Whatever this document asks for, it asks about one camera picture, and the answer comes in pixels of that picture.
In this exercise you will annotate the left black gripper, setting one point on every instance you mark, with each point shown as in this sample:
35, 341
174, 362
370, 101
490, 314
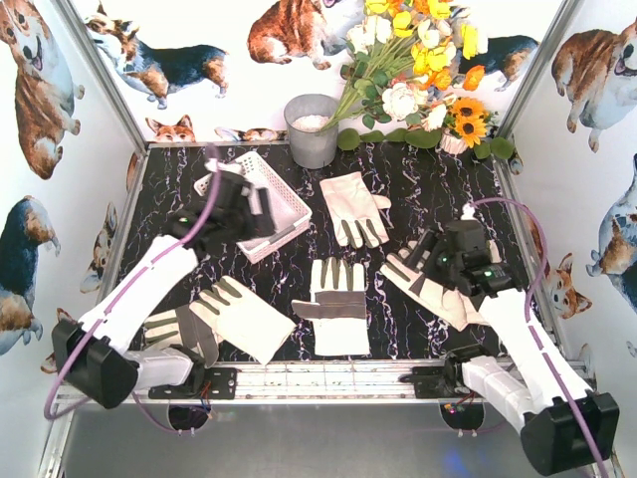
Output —
257, 210

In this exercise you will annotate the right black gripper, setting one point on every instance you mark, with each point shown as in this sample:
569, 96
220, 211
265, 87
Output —
426, 250

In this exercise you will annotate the white perforated storage basket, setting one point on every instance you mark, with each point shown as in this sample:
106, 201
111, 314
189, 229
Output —
291, 215

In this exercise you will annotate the white glove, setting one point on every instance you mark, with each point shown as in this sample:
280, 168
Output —
354, 211
240, 317

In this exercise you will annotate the grey-palm glove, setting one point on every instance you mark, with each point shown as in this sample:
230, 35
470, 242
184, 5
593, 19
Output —
451, 306
182, 327
337, 308

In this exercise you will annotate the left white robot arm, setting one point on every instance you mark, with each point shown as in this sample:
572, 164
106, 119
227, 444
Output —
113, 351

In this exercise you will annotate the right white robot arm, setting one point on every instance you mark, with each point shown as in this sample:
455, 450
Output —
562, 422

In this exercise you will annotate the grey metal bucket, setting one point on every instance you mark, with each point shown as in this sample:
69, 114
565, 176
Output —
312, 138

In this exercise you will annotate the sunflower pot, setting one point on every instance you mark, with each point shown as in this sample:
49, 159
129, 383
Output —
466, 124

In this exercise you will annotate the artificial flower bouquet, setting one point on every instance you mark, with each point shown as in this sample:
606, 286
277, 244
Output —
404, 58

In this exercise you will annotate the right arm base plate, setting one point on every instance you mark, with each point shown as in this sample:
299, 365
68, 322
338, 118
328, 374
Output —
429, 382

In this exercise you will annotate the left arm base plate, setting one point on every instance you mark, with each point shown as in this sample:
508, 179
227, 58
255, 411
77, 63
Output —
211, 383

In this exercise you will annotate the aluminium front rail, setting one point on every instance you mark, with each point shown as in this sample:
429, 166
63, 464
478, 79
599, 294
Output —
292, 381

